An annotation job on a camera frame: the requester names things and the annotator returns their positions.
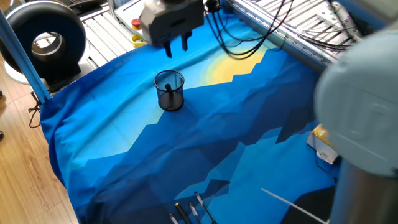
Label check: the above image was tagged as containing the silver aluminium rail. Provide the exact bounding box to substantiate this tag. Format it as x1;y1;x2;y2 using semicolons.
225;0;343;74

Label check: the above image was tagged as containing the black mesh pen holder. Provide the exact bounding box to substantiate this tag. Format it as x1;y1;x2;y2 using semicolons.
153;69;186;112

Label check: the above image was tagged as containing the blue metal pole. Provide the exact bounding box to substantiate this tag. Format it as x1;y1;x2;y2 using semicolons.
0;9;52;104

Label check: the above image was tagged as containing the silver Schunk gripper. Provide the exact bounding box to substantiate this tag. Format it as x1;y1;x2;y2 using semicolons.
139;0;205;59

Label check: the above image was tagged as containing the yellow plastic holder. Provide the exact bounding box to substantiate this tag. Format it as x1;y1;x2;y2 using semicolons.
131;34;149;49

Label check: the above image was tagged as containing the yellow tissue box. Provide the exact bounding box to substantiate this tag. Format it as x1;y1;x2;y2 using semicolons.
306;123;340;165

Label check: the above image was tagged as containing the black round blower fan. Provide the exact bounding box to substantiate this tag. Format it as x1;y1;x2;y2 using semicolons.
0;0;91;94

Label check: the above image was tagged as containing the white teach pendant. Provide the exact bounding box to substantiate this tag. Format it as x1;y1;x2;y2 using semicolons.
114;0;149;43

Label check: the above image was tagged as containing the black dangling cord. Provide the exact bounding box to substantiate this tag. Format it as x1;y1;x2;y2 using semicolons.
27;90;43;129

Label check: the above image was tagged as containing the black pen gold tip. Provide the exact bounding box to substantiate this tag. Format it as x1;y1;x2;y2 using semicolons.
174;202;192;224

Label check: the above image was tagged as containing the blue mountain print cloth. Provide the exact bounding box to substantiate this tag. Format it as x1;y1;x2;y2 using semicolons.
40;9;341;224

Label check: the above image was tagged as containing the white marker pen black cap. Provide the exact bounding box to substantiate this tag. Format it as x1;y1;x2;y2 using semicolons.
164;83;174;108

